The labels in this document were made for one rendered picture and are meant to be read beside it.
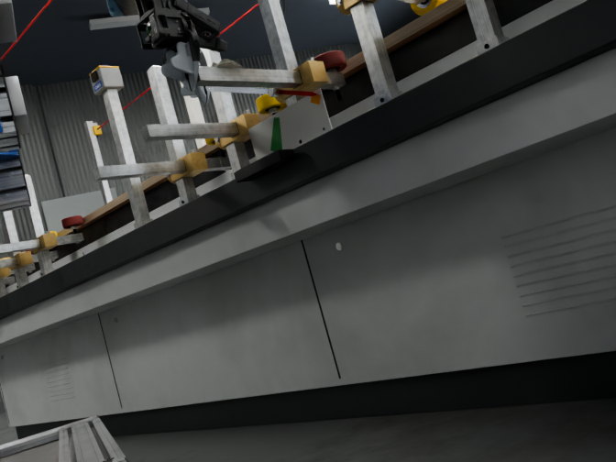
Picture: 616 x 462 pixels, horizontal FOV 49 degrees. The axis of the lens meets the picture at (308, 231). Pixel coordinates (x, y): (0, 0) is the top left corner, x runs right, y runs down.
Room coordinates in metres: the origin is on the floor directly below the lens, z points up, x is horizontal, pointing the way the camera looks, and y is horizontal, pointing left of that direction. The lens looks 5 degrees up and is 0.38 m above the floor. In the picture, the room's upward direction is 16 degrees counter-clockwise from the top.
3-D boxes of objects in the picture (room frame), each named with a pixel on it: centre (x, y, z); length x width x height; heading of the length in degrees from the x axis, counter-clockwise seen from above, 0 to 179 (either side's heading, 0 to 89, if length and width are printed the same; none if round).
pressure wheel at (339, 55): (1.60, -0.16, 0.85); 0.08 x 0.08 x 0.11
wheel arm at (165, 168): (1.83, 0.32, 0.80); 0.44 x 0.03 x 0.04; 135
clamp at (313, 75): (1.54, -0.07, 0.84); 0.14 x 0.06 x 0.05; 45
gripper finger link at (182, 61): (1.27, 0.14, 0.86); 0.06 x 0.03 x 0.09; 135
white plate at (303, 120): (1.56, -0.02, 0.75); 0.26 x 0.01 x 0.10; 45
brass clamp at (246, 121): (1.72, 0.11, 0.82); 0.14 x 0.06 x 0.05; 45
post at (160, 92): (1.91, 0.30, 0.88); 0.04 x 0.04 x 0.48; 45
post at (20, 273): (2.79, 1.19, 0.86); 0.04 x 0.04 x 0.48; 45
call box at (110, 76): (2.09, 0.48, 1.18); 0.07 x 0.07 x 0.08; 45
